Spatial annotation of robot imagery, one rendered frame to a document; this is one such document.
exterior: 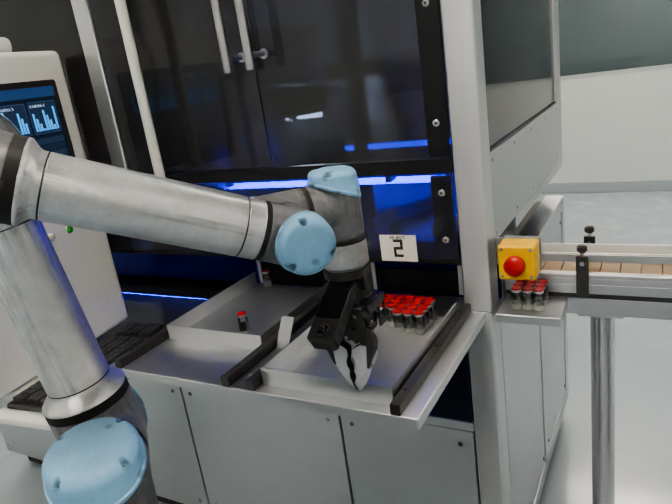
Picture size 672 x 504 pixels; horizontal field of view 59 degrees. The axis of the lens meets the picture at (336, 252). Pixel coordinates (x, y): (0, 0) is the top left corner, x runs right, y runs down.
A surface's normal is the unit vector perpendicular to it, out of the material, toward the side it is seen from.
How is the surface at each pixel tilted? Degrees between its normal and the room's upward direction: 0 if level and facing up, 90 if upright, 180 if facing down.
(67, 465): 8
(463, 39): 90
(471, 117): 90
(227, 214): 68
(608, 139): 90
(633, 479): 0
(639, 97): 90
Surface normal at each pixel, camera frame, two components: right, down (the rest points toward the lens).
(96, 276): 0.92, -0.01
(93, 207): 0.30, 0.36
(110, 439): -0.09, -0.91
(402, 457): -0.47, 0.33
